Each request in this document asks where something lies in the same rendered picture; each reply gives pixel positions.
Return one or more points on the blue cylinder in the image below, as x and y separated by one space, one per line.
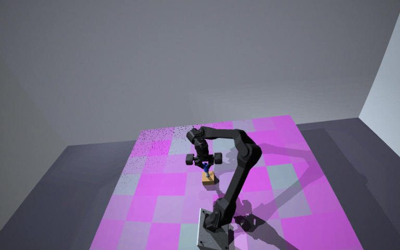
205 166

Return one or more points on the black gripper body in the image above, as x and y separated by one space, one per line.
204 157

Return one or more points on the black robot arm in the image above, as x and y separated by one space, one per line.
248 156

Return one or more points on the tan square block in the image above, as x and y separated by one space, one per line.
210 180

